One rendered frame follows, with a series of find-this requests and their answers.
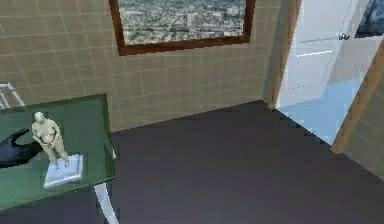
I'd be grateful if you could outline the brown framed city picture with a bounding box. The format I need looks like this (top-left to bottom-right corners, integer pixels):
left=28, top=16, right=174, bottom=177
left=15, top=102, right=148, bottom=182
left=109, top=0, right=257, bottom=57

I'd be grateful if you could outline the green glass top table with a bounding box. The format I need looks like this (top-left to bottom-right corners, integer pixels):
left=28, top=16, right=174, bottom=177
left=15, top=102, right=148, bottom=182
left=0, top=82, right=120, bottom=224

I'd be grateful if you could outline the white room door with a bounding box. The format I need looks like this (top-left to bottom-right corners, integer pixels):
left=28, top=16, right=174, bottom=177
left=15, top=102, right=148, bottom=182
left=275, top=0, right=384, bottom=110

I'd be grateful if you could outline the cream human figure statue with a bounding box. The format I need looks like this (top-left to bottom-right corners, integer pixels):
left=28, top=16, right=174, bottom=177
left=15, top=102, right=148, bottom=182
left=31, top=111, right=84, bottom=190

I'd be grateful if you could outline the black hand shaped sculpture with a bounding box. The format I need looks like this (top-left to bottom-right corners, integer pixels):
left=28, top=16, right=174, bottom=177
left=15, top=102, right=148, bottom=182
left=0, top=128, right=44, bottom=169

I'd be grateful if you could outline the dark framed wall picture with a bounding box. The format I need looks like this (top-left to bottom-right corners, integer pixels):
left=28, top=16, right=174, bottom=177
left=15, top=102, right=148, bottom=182
left=354, top=0, right=384, bottom=39

